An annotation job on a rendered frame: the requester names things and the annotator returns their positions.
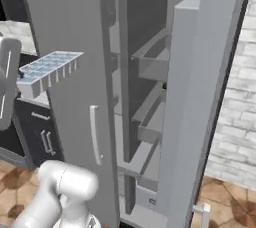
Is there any grey freezer door bin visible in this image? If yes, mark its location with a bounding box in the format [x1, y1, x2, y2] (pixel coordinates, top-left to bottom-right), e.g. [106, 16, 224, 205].
[130, 27, 172, 82]
[131, 81, 167, 144]
[116, 137, 161, 191]

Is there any grey fridge door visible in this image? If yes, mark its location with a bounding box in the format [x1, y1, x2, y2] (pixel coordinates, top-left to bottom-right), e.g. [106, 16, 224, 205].
[18, 0, 122, 228]

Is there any grey freezer door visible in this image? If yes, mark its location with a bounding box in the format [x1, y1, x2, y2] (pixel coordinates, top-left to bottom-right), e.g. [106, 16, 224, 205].
[155, 0, 253, 228]

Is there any silver drawer handle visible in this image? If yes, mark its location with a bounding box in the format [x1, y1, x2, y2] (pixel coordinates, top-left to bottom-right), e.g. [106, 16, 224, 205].
[30, 111, 52, 122]

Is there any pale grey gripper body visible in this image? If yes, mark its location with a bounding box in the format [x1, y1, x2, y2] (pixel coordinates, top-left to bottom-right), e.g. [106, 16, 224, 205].
[0, 36, 23, 132]

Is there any dark drawer front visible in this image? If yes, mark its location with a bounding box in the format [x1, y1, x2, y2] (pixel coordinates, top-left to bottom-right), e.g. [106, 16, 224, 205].
[12, 98, 54, 131]

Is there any dark cupboard door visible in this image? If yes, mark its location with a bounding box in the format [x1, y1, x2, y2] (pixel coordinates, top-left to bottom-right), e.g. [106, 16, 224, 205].
[18, 123, 65, 170]

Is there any white freezer door handle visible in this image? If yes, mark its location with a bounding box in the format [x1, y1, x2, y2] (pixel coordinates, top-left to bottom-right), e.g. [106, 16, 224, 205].
[192, 202, 212, 228]

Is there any pale blue ice cube tray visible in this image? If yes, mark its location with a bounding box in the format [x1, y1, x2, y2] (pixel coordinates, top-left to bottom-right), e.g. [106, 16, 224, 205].
[16, 50, 85, 100]

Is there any grey fridge body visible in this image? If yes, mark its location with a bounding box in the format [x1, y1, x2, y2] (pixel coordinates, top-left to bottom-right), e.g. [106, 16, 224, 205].
[98, 0, 205, 228]

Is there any white fridge door handle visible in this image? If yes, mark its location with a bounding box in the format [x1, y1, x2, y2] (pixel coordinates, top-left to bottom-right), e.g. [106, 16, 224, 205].
[88, 104, 104, 167]

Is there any silver cupboard door handle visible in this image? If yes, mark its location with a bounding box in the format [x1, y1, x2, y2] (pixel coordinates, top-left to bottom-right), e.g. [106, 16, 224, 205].
[45, 131, 57, 157]
[40, 129, 49, 154]

